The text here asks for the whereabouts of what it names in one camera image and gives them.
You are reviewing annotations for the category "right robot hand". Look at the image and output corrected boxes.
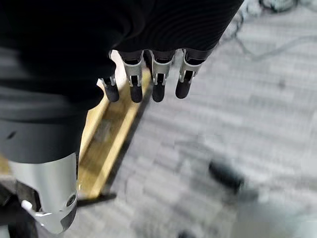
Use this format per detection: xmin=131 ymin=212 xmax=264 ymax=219
xmin=0 ymin=0 xmax=245 ymax=235

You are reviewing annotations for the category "grey cable on floor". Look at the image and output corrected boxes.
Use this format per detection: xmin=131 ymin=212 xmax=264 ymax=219
xmin=231 ymin=0 xmax=317 ymax=61

